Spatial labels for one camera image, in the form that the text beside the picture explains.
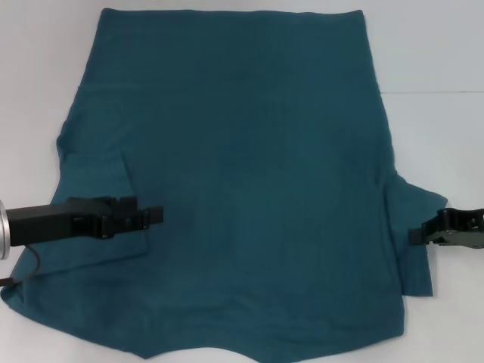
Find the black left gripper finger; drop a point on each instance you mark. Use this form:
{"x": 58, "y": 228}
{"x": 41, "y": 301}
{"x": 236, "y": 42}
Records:
{"x": 125, "y": 205}
{"x": 136, "y": 221}

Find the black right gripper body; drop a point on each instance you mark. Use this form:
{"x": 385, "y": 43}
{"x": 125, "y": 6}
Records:
{"x": 465, "y": 227}

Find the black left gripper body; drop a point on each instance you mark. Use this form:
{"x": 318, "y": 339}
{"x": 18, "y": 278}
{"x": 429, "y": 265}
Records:
{"x": 49, "y": 223}

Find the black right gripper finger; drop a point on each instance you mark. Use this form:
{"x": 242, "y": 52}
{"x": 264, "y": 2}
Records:
{"x": 435, "y": 225}
{"x": 431, "y": 237}

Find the teal blue t-shirt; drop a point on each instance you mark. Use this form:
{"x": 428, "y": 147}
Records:
{"x": 264, "y": 151}

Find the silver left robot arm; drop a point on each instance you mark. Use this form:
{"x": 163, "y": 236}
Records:
{"x": 3, "y": 230}

